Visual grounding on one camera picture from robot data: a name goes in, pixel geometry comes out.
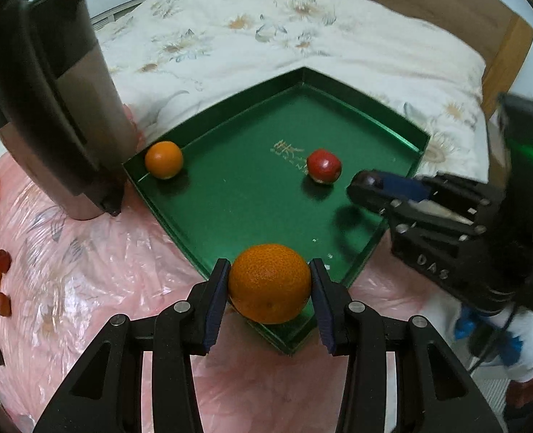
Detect right gloved hand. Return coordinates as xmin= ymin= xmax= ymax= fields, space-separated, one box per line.
xmin=421 ymin=291 xmax=533 ymax=382

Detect green tray box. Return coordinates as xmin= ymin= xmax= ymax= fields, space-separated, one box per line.
xmin=121 ymin=65 xmax=432 ymax=356

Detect black and copper kettle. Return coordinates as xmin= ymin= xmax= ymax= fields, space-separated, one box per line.
xmin=0 ymin=0 xmax=137 ymax=220

